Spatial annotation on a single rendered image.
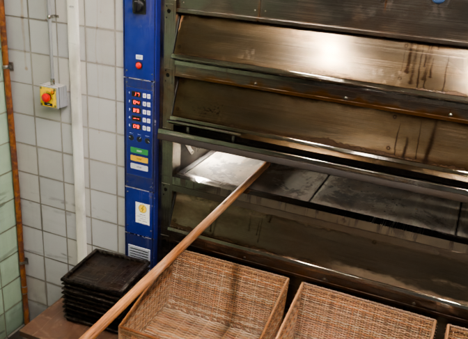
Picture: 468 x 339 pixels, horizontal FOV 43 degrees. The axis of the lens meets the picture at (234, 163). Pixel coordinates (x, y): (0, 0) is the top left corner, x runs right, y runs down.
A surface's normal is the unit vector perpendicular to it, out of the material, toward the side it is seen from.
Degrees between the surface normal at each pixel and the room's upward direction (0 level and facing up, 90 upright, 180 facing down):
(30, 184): 90
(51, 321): 0
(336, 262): 70
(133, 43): 90
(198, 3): 90
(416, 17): 90
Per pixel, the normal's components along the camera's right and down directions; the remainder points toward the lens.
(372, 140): -0.36, -0.02
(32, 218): -0.40, 0.32
